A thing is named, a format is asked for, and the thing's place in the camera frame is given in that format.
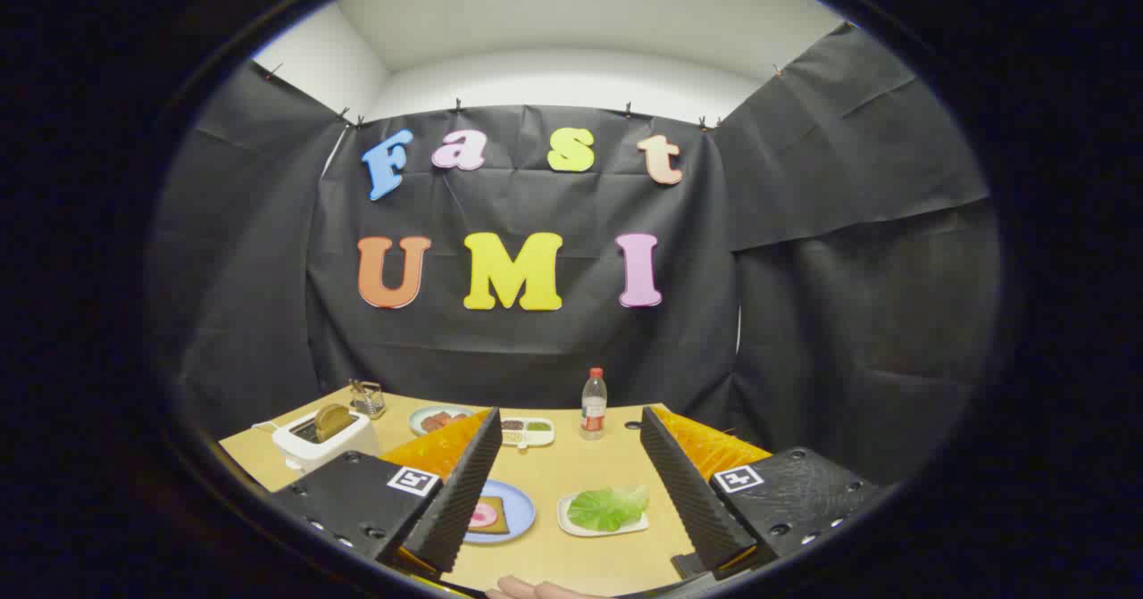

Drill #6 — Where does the white square plate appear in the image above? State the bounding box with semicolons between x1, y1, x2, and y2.
557;490;650;538

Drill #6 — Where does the brown toast slice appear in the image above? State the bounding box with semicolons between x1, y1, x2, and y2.
313;403;355;444

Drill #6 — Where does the white divided condiment dish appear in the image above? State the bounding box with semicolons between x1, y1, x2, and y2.
500;416;556;450

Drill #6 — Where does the brown bread slice with ham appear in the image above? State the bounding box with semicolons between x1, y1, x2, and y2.
469;495;510;536

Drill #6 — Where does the metal wire utensil basket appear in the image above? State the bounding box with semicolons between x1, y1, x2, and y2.
348;379;388;420

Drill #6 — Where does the clear bottle with red cap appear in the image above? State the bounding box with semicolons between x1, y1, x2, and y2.
580;367;609;441

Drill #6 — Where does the green lettuce leaf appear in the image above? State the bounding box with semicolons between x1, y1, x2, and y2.
568;485;650;533

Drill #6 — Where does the blue plate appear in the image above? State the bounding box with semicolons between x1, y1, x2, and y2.
463;479;537;545

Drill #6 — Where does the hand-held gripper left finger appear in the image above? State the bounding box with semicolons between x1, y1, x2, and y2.
268;407;503;578

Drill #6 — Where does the white toaster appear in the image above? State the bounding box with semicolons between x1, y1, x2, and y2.
271;407;382;475

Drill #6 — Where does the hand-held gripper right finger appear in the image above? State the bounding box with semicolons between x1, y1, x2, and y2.
639;405;885;580

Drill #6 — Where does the pale green plate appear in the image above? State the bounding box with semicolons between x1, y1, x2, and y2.
408;404;476;437

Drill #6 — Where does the black backdrop cloth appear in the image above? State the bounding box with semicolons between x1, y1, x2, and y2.
147;23;1005;493

